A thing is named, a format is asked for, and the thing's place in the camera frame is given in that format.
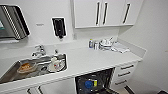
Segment white two-door sink cabinet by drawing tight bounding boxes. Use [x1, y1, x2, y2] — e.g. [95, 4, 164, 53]
[13, 78, 77, 94]

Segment black wall soap dispenser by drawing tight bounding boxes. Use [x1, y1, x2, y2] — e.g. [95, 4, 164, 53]
[51, 17, 68, 40]

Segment small blue-capped bottle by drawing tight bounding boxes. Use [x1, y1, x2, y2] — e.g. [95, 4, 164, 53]
[88, 38, 94, 49]

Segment stainless steel dishwasher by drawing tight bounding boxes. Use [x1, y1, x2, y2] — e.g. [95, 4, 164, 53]
[74, 67, 119, 94]

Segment white patterned bowl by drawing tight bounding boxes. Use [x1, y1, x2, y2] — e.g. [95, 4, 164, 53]
[48, 57, 65, 73]

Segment small countertop soap pump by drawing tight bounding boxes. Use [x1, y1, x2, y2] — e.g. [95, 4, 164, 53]
[53, 49, 59, 56]

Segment stainless steel sink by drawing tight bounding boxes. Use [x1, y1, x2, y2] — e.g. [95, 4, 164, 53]
[0, 53, 68, 84]

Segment white cloth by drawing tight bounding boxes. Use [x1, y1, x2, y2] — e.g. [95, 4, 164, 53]
[111, 41, 132, 54]

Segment chrome sink faucet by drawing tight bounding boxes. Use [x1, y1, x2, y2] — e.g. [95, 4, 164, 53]
[32, 44, 47, 58]

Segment small wall label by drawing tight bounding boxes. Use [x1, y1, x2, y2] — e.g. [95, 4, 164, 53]
[35, 22, 45, 27]

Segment orange bowl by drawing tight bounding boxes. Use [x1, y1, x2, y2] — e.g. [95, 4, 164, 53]
[18, 62, 37, 74]

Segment small white bottle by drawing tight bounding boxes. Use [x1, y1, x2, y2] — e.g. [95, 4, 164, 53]
[93, 40, 99, 50]

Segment white three-door wall cabinet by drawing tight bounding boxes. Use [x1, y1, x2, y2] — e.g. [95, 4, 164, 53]
[71, 0, 145, 29]

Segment grey paper towel dispenser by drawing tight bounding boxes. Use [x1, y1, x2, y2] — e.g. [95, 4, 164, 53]
[0, 3, 31, 42]

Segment stack of white dishes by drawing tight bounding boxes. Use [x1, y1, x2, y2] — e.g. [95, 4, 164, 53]
[99, 37, 115, 51]

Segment white drawer unit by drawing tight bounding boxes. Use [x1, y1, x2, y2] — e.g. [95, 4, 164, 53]
[110, 61, 138, 90]

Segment dishwasher wire rack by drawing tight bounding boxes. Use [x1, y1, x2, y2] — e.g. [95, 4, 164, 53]
[77, 70, 114, 94]

